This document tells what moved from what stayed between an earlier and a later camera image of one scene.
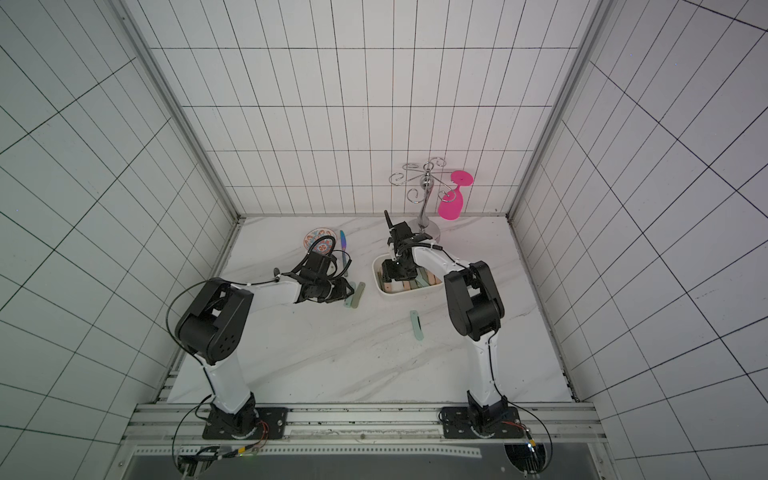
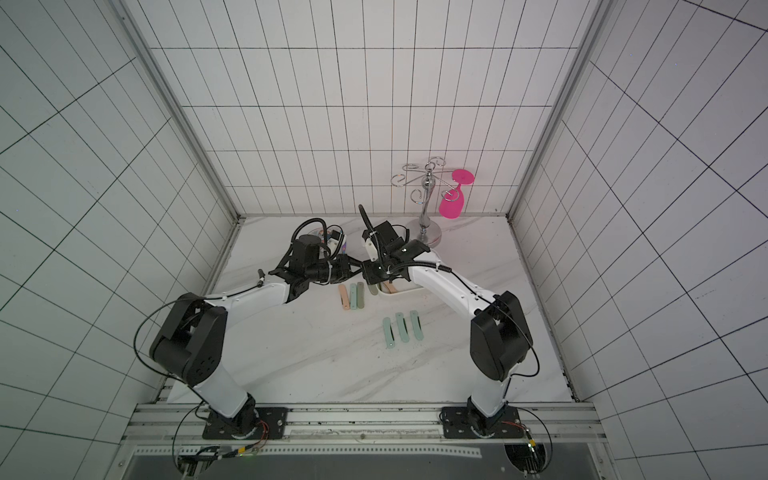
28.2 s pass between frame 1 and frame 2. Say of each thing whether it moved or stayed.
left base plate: stayed
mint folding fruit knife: stayed
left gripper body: moved
